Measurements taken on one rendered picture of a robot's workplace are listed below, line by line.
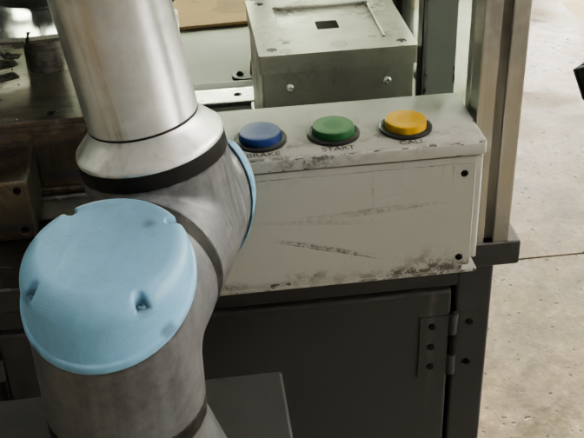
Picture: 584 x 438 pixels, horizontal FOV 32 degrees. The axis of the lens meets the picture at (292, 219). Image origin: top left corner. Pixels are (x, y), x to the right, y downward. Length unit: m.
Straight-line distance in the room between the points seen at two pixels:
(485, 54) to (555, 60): 2.46
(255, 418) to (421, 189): 0.27
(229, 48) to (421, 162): 0.66
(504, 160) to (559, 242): 1.44
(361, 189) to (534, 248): 1.51
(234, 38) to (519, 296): 0.99
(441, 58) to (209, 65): 0.50
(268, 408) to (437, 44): 0.43
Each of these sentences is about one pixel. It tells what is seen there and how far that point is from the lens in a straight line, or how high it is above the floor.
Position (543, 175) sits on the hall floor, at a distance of 2.74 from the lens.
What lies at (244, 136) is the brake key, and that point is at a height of 0.91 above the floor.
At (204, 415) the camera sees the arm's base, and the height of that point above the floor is 0.83.
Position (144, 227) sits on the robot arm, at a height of 0.98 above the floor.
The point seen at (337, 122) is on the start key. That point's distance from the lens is 0.96.
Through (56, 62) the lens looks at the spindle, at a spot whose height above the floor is 0.86.
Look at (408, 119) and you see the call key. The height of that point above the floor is 0.91.
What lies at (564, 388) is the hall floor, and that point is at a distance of 2.06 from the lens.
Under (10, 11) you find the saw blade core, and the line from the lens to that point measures 1.18.
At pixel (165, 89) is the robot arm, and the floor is 1.04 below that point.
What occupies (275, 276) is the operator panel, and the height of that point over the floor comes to 0.76.
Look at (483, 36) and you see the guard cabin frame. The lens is 0.97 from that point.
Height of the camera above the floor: 1.34
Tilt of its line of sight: 32 degrees down
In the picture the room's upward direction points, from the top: 2 degrees counter-clockwise
